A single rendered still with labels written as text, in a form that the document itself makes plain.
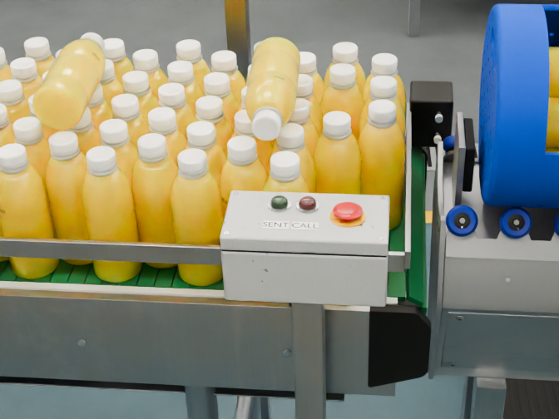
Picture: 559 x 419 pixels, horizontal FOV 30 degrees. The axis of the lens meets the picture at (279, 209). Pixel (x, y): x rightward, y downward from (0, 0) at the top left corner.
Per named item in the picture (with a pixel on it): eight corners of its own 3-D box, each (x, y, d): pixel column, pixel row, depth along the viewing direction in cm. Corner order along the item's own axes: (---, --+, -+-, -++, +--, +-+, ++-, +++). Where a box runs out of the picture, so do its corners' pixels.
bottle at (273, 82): (291, 83, 156) (283, 151, 142) (246, 67, 155) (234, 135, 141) (308, 44, 152) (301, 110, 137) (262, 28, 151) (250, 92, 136)
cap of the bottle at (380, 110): (387, 106, 151) (388, 96, 150) (400, 119, 148) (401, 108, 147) (363, 113, 149) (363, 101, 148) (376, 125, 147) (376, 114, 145)
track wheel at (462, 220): (478, 204, 147) (477, 205, 149) (446, 204, 147) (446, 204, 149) (477, 237, 146) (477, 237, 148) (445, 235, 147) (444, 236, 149)
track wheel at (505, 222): (527, 202, 146) (526, 203, 148) (496, 211, 146) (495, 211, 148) (536, 234, 146) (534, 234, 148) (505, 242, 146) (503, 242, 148)
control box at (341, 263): (386, 308, 127) (388, 241, 122) (224, 301, 130) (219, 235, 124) (388, 258, 136) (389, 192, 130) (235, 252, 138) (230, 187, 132)
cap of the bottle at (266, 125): (275, 138, 141) (274, 145, 139) (249, 129, 140) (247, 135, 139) (285, 115, 138) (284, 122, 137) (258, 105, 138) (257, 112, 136)
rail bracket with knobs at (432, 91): (450, 161, 172) (454, 106, 166) (406, 160, 173) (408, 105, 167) (448, 130, 180) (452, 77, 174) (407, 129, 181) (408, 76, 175)
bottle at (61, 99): (20, 104, 143) (57, 42, 158) (56, 140, 146) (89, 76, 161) (56, 78, 140) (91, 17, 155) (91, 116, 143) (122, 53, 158)
